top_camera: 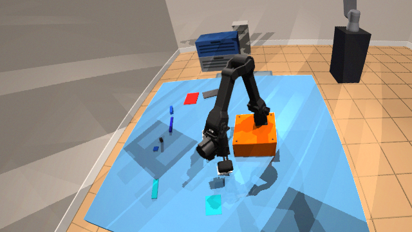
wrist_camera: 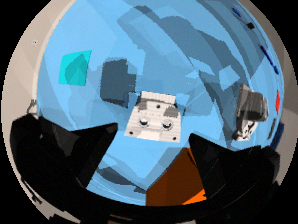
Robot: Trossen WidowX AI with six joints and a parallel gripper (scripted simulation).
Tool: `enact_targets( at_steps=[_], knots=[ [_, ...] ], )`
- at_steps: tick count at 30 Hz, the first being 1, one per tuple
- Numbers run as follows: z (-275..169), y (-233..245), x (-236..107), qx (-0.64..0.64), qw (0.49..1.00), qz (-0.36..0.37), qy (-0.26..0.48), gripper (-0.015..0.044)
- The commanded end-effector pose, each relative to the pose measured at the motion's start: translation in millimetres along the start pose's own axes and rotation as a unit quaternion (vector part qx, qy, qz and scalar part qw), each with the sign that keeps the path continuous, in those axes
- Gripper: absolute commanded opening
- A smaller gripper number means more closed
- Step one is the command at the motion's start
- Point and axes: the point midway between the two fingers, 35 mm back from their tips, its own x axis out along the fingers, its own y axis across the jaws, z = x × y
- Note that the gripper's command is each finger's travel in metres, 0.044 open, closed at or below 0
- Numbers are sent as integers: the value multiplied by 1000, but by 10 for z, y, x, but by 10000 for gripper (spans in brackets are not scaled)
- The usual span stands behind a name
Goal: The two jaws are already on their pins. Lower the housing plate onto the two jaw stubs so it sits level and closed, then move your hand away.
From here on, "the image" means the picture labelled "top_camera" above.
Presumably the small teal rectangular bar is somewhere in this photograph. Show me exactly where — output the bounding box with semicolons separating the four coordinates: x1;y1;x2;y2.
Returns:
151;179;159;198

